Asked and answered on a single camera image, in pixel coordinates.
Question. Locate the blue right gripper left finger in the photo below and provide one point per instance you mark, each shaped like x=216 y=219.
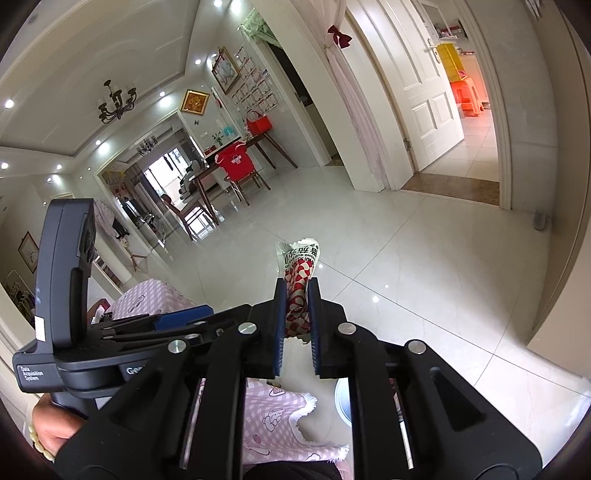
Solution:
x=279 y=315

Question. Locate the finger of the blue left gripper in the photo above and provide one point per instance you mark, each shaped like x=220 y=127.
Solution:
x=182 y=318

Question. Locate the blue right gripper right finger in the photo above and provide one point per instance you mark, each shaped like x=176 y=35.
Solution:
x=315 y=314

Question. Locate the red white checkered wrapper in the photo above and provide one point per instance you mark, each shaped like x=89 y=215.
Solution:
x=297 y=262

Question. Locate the person's left hand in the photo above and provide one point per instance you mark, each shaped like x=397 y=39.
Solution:
x=51 y=427

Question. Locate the wooden chair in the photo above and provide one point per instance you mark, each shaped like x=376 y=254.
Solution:
x=192 y=215

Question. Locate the pink checkered tablecloth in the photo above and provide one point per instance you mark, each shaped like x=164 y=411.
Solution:
x=214 y=404

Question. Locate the wooden dining table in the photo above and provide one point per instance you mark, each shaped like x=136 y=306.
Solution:
x=192 y=181

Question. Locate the chair with red shirt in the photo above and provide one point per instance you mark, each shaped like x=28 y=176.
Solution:
x=239 y=169

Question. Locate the red basket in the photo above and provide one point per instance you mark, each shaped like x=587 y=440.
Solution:
x=257 y=123

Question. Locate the black chandelier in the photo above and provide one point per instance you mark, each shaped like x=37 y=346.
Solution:
x=118 y=106

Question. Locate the white door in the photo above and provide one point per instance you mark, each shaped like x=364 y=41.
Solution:
x=406 y=58

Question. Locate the orange plastic stool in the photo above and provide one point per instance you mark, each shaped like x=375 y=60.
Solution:
x=467 y=97

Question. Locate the pink curtain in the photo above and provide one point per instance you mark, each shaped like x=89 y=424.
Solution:
x=364 y=123

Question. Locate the red diamond wall decoration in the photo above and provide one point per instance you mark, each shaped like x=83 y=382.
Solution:
x=194 y=102

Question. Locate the framed picture gold frame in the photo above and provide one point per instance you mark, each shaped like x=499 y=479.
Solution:
x=224 y=70

